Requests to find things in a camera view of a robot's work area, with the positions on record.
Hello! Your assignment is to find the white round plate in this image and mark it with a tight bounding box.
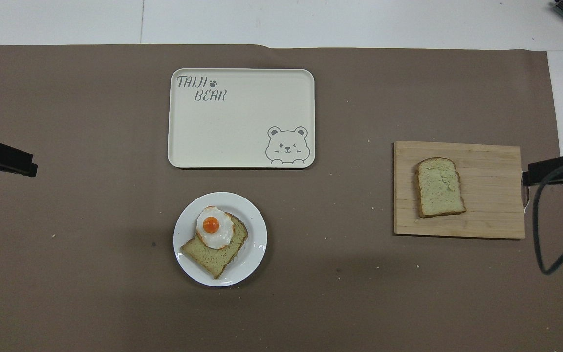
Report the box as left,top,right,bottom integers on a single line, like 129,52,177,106
173,192,268,287

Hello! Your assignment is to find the cream tray with bear print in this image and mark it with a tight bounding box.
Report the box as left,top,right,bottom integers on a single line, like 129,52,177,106
168,68,316,169

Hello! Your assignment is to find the fried egg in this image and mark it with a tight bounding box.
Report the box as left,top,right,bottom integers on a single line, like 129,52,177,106
196,206,236,249

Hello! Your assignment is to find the green-speckled bread slice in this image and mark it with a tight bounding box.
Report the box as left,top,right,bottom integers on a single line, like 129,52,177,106
180,213,249,280
416,157,467,219

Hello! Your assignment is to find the wooden cutting board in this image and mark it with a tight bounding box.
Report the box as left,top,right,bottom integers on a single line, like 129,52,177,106
393,141,526,240

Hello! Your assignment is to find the black cable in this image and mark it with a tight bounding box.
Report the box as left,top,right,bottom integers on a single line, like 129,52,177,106
532,156,563,275

